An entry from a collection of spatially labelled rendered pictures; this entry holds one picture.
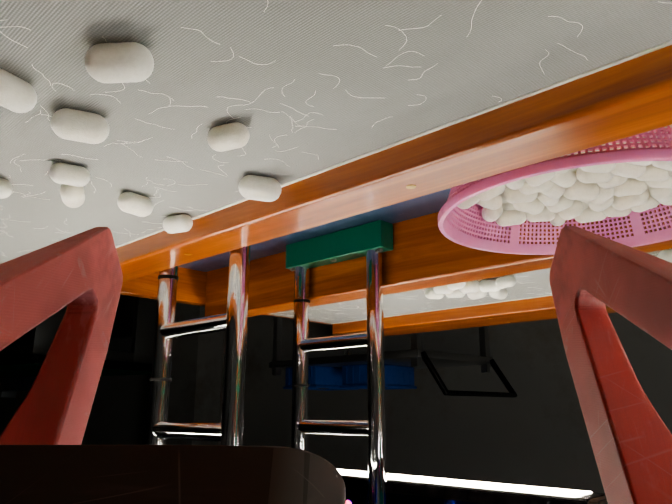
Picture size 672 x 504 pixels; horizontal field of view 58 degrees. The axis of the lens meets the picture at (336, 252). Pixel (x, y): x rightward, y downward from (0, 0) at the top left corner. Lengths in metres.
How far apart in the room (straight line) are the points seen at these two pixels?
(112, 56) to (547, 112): 0.26
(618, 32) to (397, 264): 0.55
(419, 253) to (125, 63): 0.57
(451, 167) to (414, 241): 0.41
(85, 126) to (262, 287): 0.67
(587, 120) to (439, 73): 0.10
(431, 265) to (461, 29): 0.52
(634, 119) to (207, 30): 0.26
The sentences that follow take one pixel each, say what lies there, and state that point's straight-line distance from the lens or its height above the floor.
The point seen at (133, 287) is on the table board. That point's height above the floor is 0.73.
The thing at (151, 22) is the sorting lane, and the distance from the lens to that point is 0.35.
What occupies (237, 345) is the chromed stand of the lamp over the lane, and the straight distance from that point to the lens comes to 0.67.
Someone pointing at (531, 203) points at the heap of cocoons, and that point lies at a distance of 0.63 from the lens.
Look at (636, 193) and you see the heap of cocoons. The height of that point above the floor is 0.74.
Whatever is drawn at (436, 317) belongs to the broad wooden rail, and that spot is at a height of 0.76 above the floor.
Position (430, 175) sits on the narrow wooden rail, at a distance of 0.47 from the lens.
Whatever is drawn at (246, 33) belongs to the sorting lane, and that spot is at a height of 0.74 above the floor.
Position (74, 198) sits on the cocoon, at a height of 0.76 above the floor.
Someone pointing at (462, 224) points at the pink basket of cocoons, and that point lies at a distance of 0.64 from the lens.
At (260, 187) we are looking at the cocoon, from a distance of 0.52.
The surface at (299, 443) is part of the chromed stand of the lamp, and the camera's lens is 0.94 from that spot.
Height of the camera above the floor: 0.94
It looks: 15 degrees down
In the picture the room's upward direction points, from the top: 180 degrees counter-clockwise
